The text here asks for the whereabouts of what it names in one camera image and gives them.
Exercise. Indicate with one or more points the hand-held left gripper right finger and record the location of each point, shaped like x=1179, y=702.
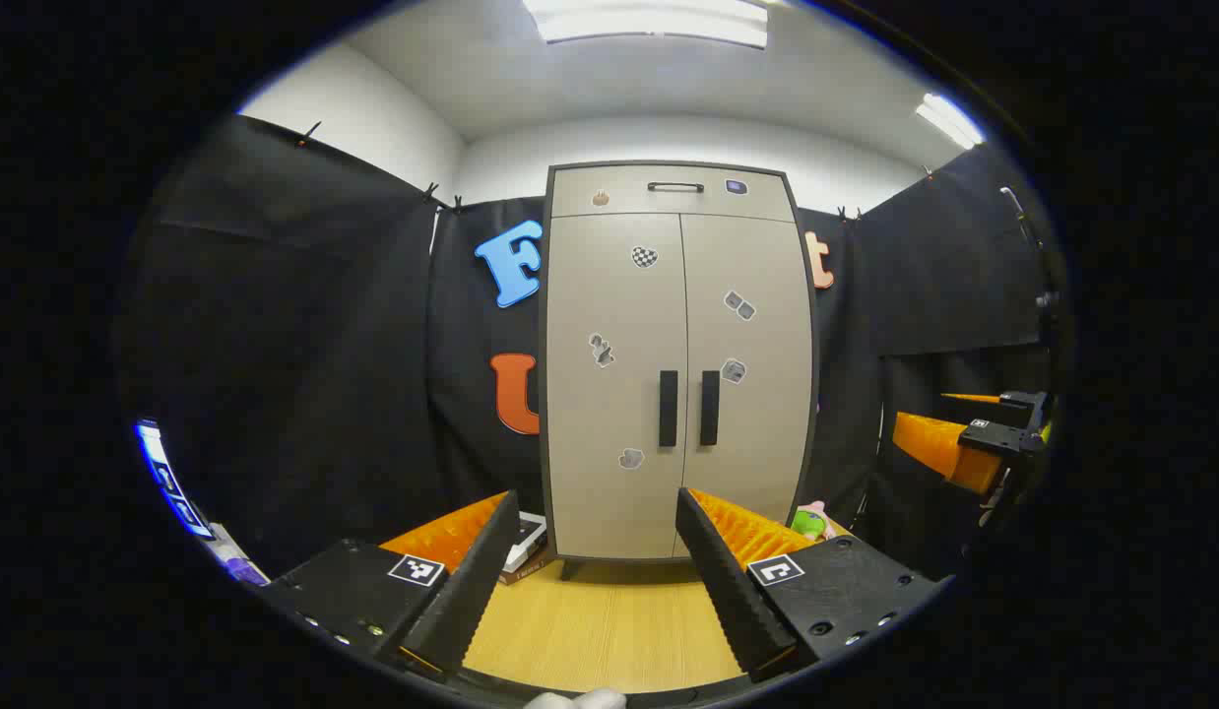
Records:
x=728, y=581

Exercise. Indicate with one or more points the grey shoe cabinet door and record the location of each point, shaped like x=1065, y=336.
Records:
x=609, y=433
x=762, y=463

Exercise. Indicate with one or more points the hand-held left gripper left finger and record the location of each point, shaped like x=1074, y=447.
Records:
x=472, y=581

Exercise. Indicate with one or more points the large ceiling light panel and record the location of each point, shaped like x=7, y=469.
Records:
x=649, y=22

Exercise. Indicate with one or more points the white printed book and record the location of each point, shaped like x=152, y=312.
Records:
x=526, y=542

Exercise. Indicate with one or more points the small ceiling light panel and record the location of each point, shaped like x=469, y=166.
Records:
x=949, y=120

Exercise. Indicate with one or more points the black backdrop cloth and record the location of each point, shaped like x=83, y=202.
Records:
x=304, y=345

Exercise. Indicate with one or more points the blue white banner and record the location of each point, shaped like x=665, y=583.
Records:
x=171, y=487

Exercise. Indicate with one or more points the pink green toy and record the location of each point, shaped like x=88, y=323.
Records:
x=811, y=522

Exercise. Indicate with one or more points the grey double-door shoe cabinet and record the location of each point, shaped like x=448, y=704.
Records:
x=619, y=325

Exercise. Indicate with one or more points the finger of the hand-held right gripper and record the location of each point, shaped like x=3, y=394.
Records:
x=1023, y=400
x=939, y=443

